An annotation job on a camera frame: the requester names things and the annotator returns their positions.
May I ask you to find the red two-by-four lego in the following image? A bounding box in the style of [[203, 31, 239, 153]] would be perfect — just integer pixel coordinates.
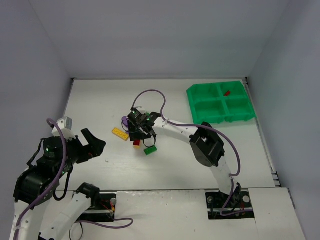
[[133, 139, 141, 146]]

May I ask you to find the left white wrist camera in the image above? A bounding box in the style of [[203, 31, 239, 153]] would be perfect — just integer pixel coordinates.
[[56, 116, 76, 141]]

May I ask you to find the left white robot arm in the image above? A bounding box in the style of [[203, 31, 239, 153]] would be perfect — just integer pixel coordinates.
[[11, 128, 106, 240]]

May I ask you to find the yellow flat long lego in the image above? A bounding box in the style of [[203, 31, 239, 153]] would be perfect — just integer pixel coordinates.
[[111, 127, 129, 141]]

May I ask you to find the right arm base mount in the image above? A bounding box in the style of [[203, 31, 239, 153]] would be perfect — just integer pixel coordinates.
[[205, 190, 255, 220]]

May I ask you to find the purple rounded lego brick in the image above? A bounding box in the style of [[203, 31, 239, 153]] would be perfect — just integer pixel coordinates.
[[121, 116, 129, 128]]

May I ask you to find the green two-by-four lego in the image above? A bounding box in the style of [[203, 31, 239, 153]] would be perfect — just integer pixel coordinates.
[[143, 145, 158, 156]]

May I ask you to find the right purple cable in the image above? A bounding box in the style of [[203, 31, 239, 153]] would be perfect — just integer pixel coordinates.
[[132, 89, 243, 217]]

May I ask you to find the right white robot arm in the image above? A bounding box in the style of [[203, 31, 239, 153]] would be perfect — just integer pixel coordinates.
[[127, 108, 241, 201]]

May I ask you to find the green four-compartment tray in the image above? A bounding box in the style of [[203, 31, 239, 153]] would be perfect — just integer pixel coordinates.
[[186, 81, 256, 124]]

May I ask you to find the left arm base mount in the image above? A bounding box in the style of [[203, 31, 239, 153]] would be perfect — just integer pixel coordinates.
[[77, 192, 117, 223]]

